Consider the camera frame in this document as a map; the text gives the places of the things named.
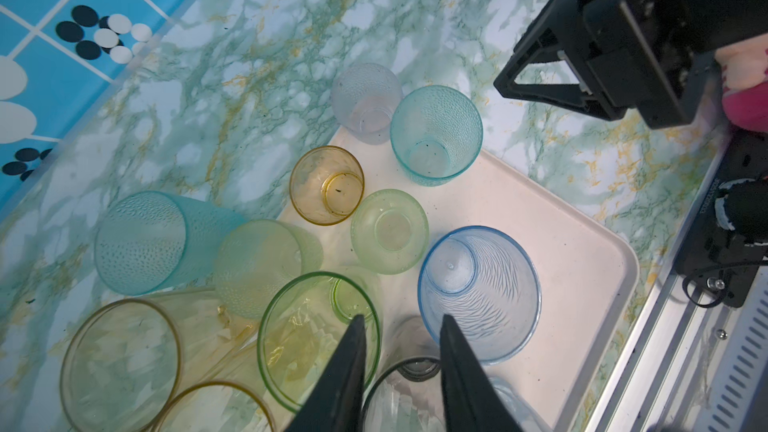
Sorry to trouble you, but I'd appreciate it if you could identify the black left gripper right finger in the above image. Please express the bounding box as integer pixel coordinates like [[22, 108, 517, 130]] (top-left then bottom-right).
[[439, 314, 522, 431]]

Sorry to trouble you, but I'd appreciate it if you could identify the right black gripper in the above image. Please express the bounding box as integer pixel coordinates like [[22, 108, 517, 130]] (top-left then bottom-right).
[[563, 0, 768, 131]]

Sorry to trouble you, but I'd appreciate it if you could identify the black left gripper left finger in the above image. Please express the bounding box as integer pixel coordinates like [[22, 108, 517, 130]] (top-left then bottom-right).
[[286, 314, 366, 431]]

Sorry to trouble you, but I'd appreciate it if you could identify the grey-blue clear cup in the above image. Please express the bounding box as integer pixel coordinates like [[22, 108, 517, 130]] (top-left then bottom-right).
[[489, 376, 552, 432]]

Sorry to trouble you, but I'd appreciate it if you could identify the dark smoky cup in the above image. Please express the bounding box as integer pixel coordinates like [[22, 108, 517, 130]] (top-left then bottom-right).
[[361, 316, 446, 431]]

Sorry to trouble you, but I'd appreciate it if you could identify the green translucent cup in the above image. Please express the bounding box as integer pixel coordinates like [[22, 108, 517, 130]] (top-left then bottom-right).
[[257, 266, 383, 413]]

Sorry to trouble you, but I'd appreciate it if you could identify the amber cup front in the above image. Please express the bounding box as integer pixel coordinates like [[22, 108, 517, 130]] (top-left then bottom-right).
[[151, 342, 289, 431]]

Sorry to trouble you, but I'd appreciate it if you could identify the blue-grey translucent cup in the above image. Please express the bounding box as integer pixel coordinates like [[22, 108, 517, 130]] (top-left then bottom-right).
[[417, 225, 542, 365]]

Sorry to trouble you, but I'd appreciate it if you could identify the pale green tall cup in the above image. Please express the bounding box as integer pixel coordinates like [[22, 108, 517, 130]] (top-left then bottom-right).
[[213, 219, 324, 319]]

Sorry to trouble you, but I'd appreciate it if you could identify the light green cup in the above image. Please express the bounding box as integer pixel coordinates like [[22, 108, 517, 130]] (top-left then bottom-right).
[[350, 189, 430, 275]]

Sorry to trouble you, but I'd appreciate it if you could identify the small amber cup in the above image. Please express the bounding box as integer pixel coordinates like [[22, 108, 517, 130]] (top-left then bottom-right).
[[289, 145, 365, 226]]

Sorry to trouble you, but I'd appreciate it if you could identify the teal cup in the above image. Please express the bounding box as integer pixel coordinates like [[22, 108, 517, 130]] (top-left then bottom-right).
[[94, 191, 247, 296], [390, 85, 483, 187]]

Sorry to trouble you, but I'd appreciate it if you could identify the clear colourless cup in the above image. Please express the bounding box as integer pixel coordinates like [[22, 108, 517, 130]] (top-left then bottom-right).
[[330, 63, 403, 145]]

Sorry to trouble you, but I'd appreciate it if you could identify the beige plastic tray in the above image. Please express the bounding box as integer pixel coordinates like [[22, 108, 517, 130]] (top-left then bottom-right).
[[275, 125, 641, 432]]

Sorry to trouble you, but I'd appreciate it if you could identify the pink plush doll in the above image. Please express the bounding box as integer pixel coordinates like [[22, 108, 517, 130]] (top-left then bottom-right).
[[715, 33, 768, 133]]

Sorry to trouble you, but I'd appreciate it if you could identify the amber cup back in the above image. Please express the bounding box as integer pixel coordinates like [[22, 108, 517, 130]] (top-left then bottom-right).
[[60, 288, 258, 431]]

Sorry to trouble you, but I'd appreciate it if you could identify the aluminium front frame rail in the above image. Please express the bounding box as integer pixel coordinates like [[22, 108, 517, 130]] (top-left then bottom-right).
[[581, 179, 768, 432]]

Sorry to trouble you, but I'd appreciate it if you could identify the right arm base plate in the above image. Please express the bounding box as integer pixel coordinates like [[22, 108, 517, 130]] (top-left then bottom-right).
[[672, 130, 767, 309]]

